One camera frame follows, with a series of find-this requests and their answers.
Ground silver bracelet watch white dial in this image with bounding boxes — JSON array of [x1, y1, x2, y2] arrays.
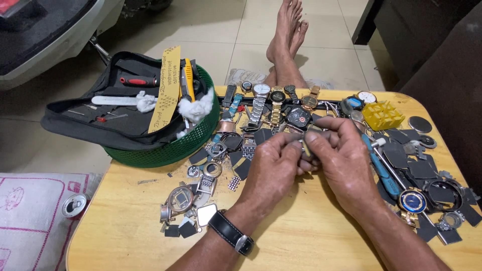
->
[[247, 83, 272, 128]]

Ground small white cotton wad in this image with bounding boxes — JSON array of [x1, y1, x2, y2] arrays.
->
[[135, 90, 158, 113]]

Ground long metal rod white tip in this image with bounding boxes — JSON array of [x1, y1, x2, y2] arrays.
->
[[371, 137, 449, 246]]

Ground dark wooden furniture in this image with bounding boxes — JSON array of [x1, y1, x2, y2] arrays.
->
[[352, 0, 482, 190]]

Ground green plastic basket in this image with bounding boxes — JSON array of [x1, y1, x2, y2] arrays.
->
[[103, 59, 221, 168]]

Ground person's bare foot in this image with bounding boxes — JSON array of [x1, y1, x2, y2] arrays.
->
[[288, 20, 310, 59], [265, 0, 309, 89]]

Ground large black watch red accents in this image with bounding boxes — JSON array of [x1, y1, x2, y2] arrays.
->
[[285, 104, 313, 131]]

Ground square silver watch case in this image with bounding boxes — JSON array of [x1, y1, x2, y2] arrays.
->
[[206, 141, 229, 159]]

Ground dark bracelet watch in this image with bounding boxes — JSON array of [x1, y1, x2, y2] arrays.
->
[[283, 84, 301, 105]]

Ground round watch case square window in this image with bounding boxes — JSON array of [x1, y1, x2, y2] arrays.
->
[[160, 184, 197, 223]]

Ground small red precision screwdriver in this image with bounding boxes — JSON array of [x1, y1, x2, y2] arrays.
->
[[96, 114, 129, 123]]

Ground gold round bezel ring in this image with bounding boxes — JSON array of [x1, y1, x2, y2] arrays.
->
[[202, 161, 224, 178]]

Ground small metal watch part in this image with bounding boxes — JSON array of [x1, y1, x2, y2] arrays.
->
[[298, 138, 313, 159]]

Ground white sack with pink print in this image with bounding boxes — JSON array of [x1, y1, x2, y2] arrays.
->
[[0, 172, 103, 271]]

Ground white scooter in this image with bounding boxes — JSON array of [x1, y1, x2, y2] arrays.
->
[[0, 0, 126, 91]]

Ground square watch glass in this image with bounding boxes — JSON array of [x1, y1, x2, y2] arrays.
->
[[196, 203, 218, 227]]

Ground black leather strap wristwatch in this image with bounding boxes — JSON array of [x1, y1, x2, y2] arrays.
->
[[207, 209, 255, 257]]

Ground black round bezel ring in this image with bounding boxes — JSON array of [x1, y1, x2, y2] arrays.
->
[[423, 179, 464, 212]]

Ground copper watch case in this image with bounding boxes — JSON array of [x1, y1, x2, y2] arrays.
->
[[216, 119, 238, 134]]

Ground round silver case back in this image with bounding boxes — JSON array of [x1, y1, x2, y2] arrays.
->
[[408, 115, 433, 134]]

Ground blue handle watch tool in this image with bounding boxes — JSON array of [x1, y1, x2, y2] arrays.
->
[[360, 133, 402, 198]]

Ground yellow sandpaper strip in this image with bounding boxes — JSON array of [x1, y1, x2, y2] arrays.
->
[[148, 45, 182, 134]]

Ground rose gold watch brown dial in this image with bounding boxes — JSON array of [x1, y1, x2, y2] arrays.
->
[[300, 85, 322, 111]]

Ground person's left hand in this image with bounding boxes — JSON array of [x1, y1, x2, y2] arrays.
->
[[240, 132, 321, 223]]

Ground yellow utility knife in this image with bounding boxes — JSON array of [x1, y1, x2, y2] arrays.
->
[[179, 58, 197, 104]]

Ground gold rim watch white dial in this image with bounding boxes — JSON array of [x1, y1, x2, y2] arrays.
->
[[356, 90, 378, 105]]

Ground person's right hand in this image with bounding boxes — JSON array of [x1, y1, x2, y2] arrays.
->
[[302, 116, 383, 221]]

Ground large white cotton wad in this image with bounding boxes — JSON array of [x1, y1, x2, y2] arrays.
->
[[176, 87, 215, 125]]

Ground yellow watch case holder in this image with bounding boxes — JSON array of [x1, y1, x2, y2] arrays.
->
[[362, 100, 406, 132]]

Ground black watch blue bezel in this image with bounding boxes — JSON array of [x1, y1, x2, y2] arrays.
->
[[345, 95, 365, 111]]

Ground heap of dark sandpaper pieces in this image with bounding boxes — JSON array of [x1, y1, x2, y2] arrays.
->
[[188, 127, 273, 182], [377, 127, 482, 246]]

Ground gold watch blue dial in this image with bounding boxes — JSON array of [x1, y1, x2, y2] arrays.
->
[[397, 187, 428, 229]]

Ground gold bracelet watch black dial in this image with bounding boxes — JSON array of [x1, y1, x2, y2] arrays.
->
[[268, 85, 287, 127]]

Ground white flat file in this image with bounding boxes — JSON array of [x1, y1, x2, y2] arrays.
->
[[91, 95, 138, 107]]

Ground red and black screwdriver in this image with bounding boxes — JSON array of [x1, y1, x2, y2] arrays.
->
[[119, 75, 161, 88]]

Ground scooter stand spring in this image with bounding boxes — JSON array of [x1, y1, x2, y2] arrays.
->
[[88, 33, 112, 65]]

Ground small silver watch case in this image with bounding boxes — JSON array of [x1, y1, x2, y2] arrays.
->
[[435, 210, 466, 231]]

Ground grey floor cloth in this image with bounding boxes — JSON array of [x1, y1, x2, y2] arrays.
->
[[225, 68, 335, 90]]

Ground black zip tool pouch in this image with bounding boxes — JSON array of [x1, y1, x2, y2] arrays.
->
[[40, 50, 212, 152]]

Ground silver drink can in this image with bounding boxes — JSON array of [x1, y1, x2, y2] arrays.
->
[[61, 192, 91, 221]]

